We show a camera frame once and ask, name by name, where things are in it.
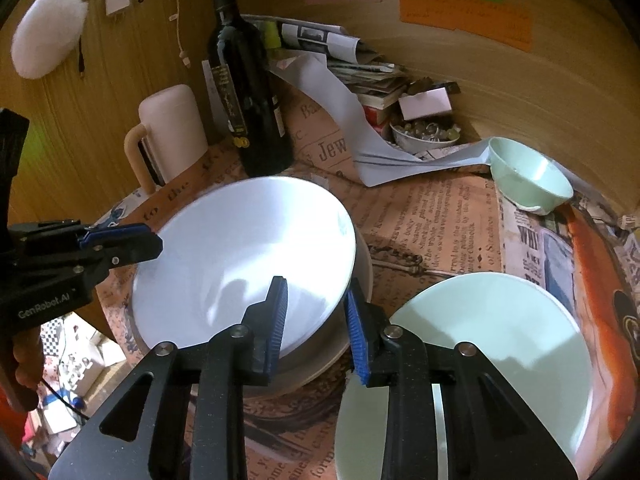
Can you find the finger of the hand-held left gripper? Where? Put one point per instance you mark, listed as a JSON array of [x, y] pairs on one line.
[[130, 247], [50, 230]]

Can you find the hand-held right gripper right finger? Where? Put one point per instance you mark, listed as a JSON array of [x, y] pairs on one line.
[[357, 340]]

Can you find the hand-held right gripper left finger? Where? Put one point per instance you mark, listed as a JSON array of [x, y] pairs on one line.
[[277, 320]]

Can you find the grey-pink plate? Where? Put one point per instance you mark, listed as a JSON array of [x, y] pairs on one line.
[[325, 365]]

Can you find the large white plate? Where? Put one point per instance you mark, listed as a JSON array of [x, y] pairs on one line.
[[235, 250]]

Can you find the mint green plate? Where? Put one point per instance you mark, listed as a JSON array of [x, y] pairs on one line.
[[500, 340]]

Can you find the person's left forearm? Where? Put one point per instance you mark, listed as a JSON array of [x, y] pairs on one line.
[[7, 425]]

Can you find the person's left hand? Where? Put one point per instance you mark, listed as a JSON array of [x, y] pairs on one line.
[[30, 365]]

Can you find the cartoon print box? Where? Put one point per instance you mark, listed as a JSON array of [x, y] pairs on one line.
[[117, 212]]

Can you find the checkered cloth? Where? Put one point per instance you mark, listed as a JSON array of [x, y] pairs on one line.
[[57, 335]]

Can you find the newspaper print table mat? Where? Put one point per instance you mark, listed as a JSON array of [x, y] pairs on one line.
[[440, 220]]

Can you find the white card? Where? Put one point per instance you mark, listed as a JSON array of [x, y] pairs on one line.
[[210, 95]]

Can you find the dark wine bottle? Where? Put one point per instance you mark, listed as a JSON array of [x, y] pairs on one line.
[[250, 110]]

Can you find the white fluffy ball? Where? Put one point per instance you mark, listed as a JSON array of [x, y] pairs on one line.
[[47, 35]]

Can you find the white paper strip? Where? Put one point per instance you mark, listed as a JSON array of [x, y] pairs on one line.
[[350, 120]]

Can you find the small bowl of trinkets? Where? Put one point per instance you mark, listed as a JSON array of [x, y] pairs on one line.
[[425, 137]]

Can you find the mint green bowl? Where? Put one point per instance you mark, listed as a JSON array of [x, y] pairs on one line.
[[530, 175]]

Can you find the small white box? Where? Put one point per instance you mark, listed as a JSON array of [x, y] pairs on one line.
[[425, 103]]

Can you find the yellow-green marker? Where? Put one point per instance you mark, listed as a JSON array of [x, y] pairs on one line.
[[273, 34]]

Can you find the pile of newspapers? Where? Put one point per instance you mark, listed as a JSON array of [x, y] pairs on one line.
[[345, 55]]

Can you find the orange sticky note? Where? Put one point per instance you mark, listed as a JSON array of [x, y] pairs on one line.
[[465, 17]]

